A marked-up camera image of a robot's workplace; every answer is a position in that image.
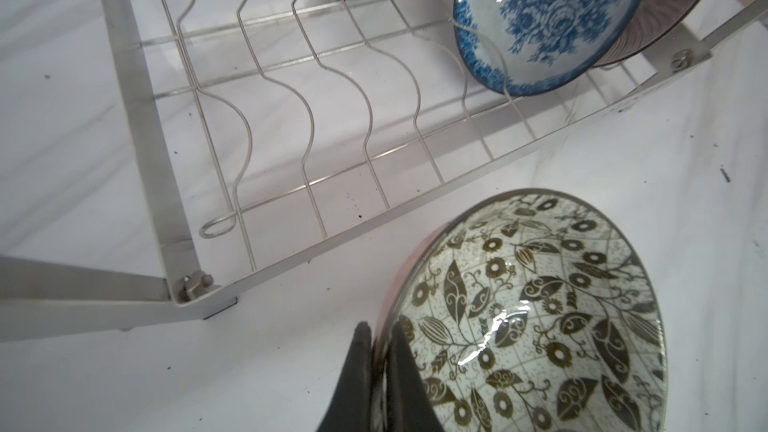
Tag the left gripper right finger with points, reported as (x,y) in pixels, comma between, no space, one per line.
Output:
(407,406)

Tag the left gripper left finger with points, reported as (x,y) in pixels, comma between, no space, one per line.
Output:
(349,408)

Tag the light blue floral bowl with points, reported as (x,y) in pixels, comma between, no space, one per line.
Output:
(530,47)

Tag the steel two-tier dish rack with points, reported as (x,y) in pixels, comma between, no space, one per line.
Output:
(260,135)

